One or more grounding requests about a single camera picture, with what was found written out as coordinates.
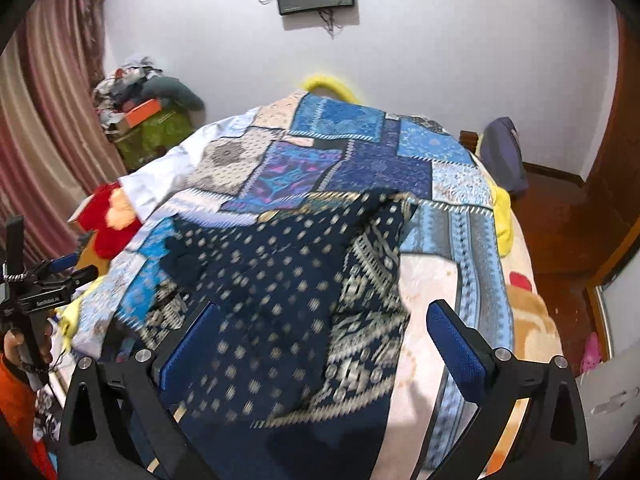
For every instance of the green cloth covered cabinet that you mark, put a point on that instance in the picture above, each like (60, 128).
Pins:
(160, 137)

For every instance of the striped red curtain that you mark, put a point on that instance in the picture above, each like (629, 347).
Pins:
(45, 135)

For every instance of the pink slipper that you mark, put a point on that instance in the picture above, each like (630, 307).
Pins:
(591, 355)

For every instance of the person's left forearm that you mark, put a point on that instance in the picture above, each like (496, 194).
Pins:
(17, 420)

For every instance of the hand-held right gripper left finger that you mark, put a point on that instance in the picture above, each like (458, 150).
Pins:
(190, 355)

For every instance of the wooden door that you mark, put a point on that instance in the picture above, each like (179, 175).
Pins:
(617, 160)

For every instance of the orange cardboard box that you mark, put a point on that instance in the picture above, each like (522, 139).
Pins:
(142, 114)

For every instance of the navy patterned hoodie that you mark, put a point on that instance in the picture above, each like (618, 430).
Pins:
(280, 310)

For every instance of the mustard yellow cloth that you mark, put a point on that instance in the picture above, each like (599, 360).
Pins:
(92, 256)

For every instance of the blue patchwork quilt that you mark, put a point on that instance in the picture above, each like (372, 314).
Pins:
(350, 160)

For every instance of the person's left hand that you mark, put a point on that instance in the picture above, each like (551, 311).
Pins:
(9, 342)

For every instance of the yellow cartoon print cloth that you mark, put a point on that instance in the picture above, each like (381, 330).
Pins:
(75, 317)

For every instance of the wooden bed post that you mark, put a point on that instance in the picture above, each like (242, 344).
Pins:
(468, 141)

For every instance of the grey backpack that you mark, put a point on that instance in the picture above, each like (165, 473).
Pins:
(505, 155)

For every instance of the red plush toy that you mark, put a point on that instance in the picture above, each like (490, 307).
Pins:
(107, 225)

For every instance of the yellow fuzzy cushion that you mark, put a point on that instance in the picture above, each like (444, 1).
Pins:
(325, 84)

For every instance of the white appliance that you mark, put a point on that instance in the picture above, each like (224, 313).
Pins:
(612, 410)

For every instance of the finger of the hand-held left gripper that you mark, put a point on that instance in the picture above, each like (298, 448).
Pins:
(62, 262)
(82, 276)

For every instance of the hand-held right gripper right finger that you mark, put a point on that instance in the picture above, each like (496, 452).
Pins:
(457, 355)

